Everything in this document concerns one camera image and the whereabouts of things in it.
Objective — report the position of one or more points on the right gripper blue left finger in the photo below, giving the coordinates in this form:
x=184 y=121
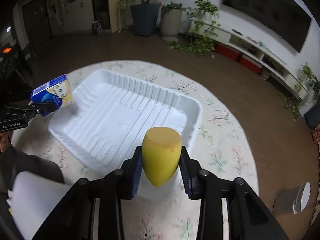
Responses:
x=132 y=173

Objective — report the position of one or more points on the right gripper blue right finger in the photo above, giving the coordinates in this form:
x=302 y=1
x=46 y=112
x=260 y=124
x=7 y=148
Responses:
x=189 y=169

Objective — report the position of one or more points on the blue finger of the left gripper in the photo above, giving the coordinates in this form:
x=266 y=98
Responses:
x=43 y=109

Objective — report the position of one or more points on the small blue tissue pack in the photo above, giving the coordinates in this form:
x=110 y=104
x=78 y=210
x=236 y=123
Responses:
x=57 y=90

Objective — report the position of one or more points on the yellow egg-shaped sponge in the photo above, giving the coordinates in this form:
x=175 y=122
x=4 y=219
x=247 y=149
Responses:
x=161 y=150

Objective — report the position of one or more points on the floral white tablecloth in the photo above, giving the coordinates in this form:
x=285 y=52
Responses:
x=220 y=144

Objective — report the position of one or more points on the white plastic tray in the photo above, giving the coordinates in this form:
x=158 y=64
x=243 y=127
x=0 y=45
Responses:
x=111 y=113

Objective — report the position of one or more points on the translucent white plastic box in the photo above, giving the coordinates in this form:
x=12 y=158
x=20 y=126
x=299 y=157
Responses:
x=33 y=199

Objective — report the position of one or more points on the white storage cabinet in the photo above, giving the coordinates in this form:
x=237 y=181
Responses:
x=70 y=16

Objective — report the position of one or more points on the red storage box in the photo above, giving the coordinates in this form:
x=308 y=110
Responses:
x=227 y=51
x=250 y=64

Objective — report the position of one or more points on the trailing green vine plant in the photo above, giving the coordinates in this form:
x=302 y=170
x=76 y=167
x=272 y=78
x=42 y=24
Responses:
x=200 y=39

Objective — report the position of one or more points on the white tv cabinet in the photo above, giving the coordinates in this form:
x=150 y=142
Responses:
x=269 y=61

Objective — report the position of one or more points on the dark blue planter pot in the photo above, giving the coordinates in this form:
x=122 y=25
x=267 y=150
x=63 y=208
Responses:
x=144 y=18

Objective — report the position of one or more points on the ribbed grey planter pot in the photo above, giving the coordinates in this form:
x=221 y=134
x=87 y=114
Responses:
x=171 y=23

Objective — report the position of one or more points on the wall-mounted black television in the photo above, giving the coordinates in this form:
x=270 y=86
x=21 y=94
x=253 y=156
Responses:
x=285 y=17

